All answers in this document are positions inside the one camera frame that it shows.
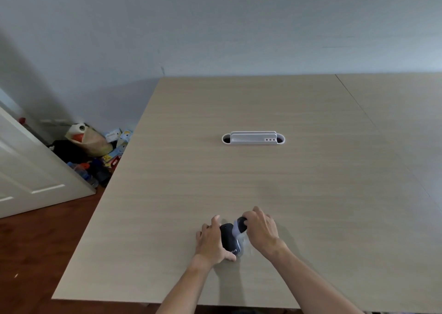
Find person's left hand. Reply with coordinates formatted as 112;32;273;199
195;215;239;267

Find person's right hand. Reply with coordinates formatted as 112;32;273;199
238;206;289;259

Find black sock with white print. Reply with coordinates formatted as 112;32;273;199
220;223;243;254

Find person's left forearm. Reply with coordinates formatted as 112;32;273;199
155;255;217;314

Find person's right forearm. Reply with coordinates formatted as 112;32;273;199
268;243;365;314

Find black pouch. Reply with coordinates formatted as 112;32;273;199
92;167;112;187

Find yellow box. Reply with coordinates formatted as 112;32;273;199
102;152;122;168

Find light blue carton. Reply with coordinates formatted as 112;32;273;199
117;130;134;149

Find blue plastic bottle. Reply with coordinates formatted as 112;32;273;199
67;162;99;189

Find beige paper bag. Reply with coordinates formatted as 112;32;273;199
65;124;113;157

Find black bag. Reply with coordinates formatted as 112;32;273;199
51;139;92;165

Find white panelled door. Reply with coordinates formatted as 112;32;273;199
0;106;97;220

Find white desk cable tray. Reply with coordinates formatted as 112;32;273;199
222;131;286;148

